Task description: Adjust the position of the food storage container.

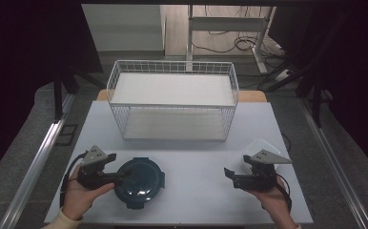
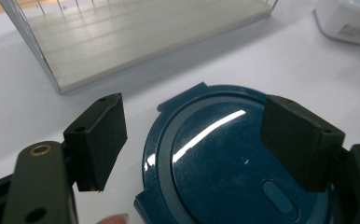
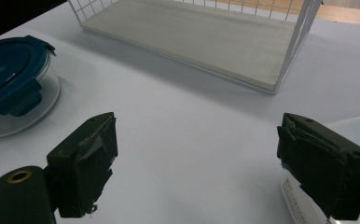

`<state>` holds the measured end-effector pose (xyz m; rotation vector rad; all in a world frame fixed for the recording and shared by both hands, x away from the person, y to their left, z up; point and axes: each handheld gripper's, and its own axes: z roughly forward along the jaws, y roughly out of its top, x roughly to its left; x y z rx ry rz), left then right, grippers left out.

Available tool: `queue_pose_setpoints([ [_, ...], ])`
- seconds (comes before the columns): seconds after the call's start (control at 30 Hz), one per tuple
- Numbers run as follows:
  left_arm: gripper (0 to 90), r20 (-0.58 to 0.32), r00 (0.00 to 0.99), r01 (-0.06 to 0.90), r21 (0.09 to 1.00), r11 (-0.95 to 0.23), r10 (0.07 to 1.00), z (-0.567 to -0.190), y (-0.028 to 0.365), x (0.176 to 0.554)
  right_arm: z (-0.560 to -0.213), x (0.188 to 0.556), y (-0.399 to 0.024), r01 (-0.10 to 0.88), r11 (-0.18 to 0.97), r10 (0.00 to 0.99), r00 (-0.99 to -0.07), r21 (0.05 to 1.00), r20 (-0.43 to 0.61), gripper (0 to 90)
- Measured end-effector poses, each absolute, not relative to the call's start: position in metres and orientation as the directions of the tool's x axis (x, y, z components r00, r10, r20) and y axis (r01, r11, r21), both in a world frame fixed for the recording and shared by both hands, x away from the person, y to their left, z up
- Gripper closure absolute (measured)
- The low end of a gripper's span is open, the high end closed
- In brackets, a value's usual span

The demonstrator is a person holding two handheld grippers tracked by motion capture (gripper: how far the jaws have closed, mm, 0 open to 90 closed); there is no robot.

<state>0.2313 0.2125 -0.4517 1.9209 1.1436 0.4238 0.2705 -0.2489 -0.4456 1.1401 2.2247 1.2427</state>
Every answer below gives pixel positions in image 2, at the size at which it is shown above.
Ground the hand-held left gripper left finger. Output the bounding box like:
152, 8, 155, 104
62, 91, 129, 193

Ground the white rectangular plastic container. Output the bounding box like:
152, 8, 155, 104
312, 0, 360, 47

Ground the round container with blue lid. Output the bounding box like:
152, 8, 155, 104
133, 81, 336, 224

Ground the white wire shelf rack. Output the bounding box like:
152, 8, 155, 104
0, 0, 280, 95

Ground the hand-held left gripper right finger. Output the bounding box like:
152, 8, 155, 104
259, 94, 346, 193

